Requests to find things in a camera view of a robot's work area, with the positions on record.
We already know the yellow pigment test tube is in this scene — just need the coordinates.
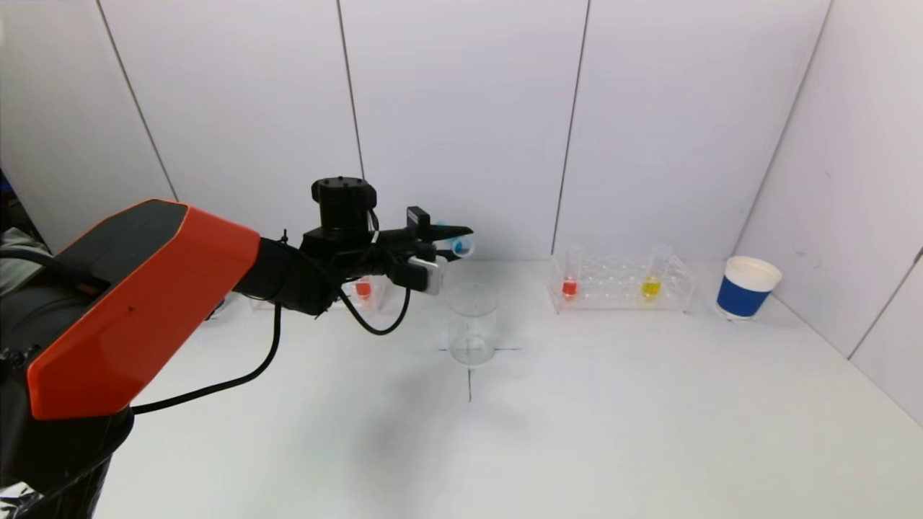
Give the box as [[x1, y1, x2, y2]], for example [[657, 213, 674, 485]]
[[640, 243, 674, 303]]

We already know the blue pigment test tube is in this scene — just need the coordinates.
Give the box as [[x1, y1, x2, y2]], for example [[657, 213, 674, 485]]
[[431, 221, 477, 261]]

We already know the person's leg in grey trousers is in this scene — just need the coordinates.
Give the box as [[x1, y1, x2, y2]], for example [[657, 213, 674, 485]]
[[0, 227, 55, 289]]

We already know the clear acrylic test tube rack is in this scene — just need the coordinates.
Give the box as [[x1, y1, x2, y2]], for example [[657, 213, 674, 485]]
[[548, 252, 699, 315], [247, 257, 387, 313]]

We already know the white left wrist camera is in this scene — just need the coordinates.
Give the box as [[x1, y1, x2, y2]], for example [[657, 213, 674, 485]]
[[402, 257, 443, 297]]

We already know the clear glass beaker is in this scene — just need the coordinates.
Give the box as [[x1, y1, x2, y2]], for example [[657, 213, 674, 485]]
[[445, 283, 500, 367]]

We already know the thin black left camera cable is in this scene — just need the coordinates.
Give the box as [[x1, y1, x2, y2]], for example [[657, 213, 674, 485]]
[[337, 285, 413, 337]]

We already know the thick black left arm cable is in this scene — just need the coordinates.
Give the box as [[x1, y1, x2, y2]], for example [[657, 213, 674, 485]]
[[131, 303, 283, 417]]

